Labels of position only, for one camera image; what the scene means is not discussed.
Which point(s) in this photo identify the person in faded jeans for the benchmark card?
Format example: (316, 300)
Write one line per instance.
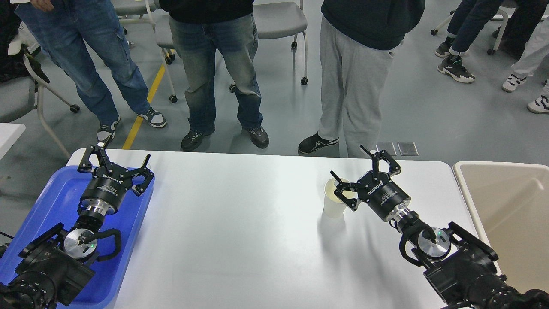
(199, 29)

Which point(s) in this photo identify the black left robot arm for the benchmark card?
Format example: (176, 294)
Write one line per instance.
(74, 246)

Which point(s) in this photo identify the grey chair centre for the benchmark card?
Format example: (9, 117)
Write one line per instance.
(283, 19)

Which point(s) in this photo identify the person in dark trousers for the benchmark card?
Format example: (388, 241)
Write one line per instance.
(469, 18)

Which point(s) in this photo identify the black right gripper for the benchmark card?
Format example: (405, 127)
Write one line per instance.
(381, 194)

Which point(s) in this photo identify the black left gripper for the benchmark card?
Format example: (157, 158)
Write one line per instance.
(109, 185)

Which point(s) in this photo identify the person in grey sweatpants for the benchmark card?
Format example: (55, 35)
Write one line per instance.
(358, 42)

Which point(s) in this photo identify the grey chair left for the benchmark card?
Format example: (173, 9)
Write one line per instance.
(22, 95)

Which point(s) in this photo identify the grey chair behind legs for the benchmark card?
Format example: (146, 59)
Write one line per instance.
(140, 11)

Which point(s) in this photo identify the blue plastic tray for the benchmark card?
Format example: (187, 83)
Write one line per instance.
(58, 204)

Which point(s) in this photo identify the white side table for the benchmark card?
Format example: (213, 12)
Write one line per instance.
(9, 133)

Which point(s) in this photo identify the beige plastic bin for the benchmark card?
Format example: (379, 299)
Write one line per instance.
(509, 206)

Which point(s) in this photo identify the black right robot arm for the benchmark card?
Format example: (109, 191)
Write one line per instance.
(458, 265)

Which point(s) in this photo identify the white paper cup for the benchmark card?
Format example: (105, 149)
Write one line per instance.
(333, 206)

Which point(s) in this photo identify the person in white trousers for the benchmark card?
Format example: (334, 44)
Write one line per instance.
(535, 51)

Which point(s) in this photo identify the person in blue jeans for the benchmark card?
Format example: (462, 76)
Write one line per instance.
(65, 29)

